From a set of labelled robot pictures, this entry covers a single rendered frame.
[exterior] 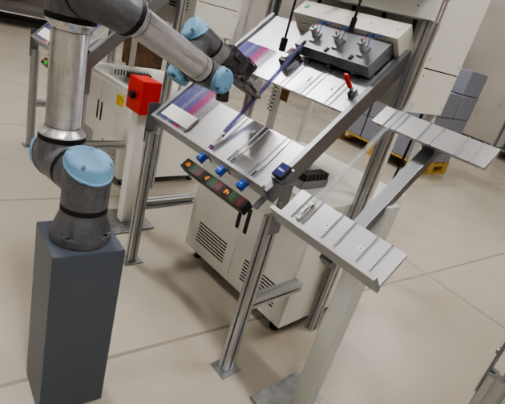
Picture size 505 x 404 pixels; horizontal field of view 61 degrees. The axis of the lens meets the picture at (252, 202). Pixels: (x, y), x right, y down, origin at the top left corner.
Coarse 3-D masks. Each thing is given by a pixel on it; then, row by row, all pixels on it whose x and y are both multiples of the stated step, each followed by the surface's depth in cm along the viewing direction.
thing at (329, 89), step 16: (272, 32) 182; (288, 32) 178; (304, 32) 175; (272, 48) 175; (288, 48) 172; (272, 64) 169; (304, 64) 162; (320, 64) 159; (288, 80) 160; (304, 80) 157; (320, 80) 154; (336, 80) 151; (352, 80) 149; (368, 80) 146; (304, 96) 153; (320, 96) 149; (336, 96) 146
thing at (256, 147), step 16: (208, 112) 164; (224, 112) 160; (192, 128) 161; (208, 128) 158; (240, 128) 152; (256, 128) 150; (208, 144) 153; (224, 144) 150; (240, 144) 148; (256, 144) 145; (272, 144) 143; (288, 144) 140; (240, 160) 143; (256, 160) 141; (272, 160) 138; (288, 160) 136; (256, 176) 137
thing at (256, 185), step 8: (160, 120) 167; (168, 128) 166; (176, 128) 160; (176, 136) 166; (184, 136) 156; (192, 144) 156; (200, 144) 151; (208, 152) 147; (216, 160) 147; (224, 160) 142; (232, 168) 140; (240, 176) 139; (248, 176) 134; (256, 184) 133; (264, 184) 131; (264, 192) 133
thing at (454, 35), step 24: (312, 0) 189; (456, 0) 151; (480, 0) 162; (456, 24) 158; (432, 48) 155; (456, 48) 167; (432, 72) 163; (456, 72) 176; (384, 96) 169; (432, 96) 172; (432, 120) 185; (408, 144) 201; (384, 168) 176
